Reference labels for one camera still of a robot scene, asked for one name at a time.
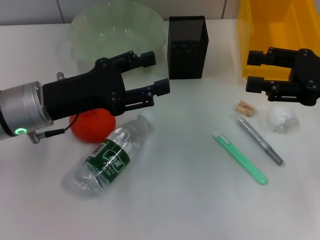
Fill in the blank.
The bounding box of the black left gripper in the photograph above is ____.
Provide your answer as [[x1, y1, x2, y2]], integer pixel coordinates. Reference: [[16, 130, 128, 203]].
[[42, 50, 171, 121]]

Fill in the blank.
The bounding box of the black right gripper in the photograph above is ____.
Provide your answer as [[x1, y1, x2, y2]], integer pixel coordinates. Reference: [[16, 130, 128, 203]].
[[245, 46, 320, 107]]

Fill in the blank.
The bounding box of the beige eraser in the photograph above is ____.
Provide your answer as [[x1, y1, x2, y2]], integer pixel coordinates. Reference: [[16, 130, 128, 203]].
[[235, 100, 256, 118]]

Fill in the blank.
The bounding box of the white paper ball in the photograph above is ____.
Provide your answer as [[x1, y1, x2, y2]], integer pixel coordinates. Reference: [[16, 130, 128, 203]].
[[264, 104, 300, 134]]

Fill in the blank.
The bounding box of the grey marker pen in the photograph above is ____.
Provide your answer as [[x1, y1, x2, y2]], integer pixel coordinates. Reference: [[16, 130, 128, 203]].
[[236, 117, 285, 166]]

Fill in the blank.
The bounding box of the orange fruit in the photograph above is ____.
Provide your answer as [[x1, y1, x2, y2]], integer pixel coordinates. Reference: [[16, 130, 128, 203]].
[[69, 107, 117, 144]]

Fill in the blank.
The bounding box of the green pen with white cap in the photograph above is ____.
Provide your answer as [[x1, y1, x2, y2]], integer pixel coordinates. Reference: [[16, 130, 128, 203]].
[[212, 132, 269, 186]]

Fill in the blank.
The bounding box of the clear green-label water bottle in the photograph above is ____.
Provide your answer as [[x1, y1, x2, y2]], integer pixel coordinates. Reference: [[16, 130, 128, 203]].
[[61, 111, 156, 198]]

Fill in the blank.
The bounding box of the black mesh pen holder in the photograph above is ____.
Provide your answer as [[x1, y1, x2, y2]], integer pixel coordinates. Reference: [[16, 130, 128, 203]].
[[166, 15, 210, 80]]

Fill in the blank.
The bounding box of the pale green glass fruit bowl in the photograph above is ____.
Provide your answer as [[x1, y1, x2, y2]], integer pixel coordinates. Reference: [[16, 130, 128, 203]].
[[69, 0, 168, 74]]

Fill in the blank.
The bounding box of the yellow plastic bin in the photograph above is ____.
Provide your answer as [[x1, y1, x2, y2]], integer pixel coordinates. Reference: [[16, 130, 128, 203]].
[[236, 0, 320, 82]]

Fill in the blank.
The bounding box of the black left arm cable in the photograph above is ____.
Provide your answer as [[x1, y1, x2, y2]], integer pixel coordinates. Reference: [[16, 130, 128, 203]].
[[27, 113, 81, 145]]

